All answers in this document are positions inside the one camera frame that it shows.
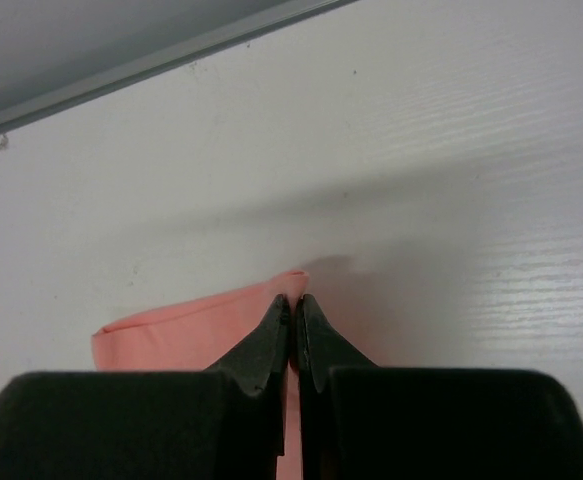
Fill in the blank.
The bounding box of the pink t-shirt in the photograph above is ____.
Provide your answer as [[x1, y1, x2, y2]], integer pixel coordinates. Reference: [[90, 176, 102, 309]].
[[90, 269, 312, 480]]

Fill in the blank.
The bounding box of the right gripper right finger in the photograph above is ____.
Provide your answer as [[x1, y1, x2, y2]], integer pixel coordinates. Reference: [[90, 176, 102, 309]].
[[296, 295, 583, 479]]

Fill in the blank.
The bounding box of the aluminium table frame rail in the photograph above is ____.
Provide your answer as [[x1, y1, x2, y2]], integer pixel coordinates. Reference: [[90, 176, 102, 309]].
[[0, 1, 342, 135]]

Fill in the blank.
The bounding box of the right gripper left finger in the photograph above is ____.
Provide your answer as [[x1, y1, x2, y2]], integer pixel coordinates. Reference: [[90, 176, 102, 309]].
[[0, 296, 291, 479]]

